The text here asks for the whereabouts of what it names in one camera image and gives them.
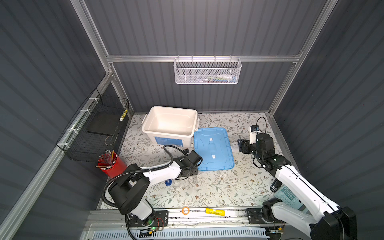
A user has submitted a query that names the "white plastic storage bin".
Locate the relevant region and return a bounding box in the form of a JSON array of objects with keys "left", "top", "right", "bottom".
[{"left": 142, "top": 106, "right": 200, "bottom": 148}]

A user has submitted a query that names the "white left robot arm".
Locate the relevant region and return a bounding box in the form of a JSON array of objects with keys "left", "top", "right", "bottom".
[{"left": 102, "top": 145, "right": 203, "bottom": 226}]

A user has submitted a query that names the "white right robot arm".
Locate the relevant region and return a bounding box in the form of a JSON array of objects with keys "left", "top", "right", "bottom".
[{"left": 238, "top": 133, "right": 358, "bottom": 240}]

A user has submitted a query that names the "blue cap clear bottle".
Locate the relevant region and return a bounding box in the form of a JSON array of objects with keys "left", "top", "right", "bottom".
[{"left": 165, "top": 179, "right": 181, "bottom": 188}]

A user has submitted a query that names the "blue plastic bin lid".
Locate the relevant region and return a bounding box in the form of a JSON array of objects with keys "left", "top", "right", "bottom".
[{"left": 194, "top": 128, "right": 235, "bottom": 172}]

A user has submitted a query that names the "orange rubber band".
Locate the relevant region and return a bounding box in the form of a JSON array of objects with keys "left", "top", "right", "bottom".
[{"left": 181, "top": 207, "right": 190, "bottom": 216}]

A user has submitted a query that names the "yellow label tag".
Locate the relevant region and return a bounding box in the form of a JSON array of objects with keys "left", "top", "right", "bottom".
[{"left": 206, "top": 208, "right": 226, "bottom": 217}]

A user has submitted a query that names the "teal calculator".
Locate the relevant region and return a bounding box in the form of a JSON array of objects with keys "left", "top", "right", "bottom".
[{"left": 274, "top": 185, "right": 309, "bottom": 214}]

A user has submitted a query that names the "red pencil cup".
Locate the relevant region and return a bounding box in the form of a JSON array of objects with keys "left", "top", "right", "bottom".
[{"left": 96, "top": 150, "right": 127, "bottom": 178}]

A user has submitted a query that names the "yellow brush in basket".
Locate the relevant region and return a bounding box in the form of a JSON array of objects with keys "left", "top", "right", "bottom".
[{"left": 120, "top": 109, "right": 128, "bottom": 122}]

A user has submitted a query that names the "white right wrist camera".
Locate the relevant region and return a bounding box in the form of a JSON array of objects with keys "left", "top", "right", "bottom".
[{"left": 249, "top": 125, "right": 260, "bottom": 145}]

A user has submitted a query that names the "white wire wall basket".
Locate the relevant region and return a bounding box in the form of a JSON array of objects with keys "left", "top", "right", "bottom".
[{"left": 173, "top": 58, "right": 242, "bottom": 85}]

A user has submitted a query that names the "black wire wall basket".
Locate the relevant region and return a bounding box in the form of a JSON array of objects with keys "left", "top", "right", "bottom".
[{"left": 57, "top": 90, "right": 130, "bottom": 163}]

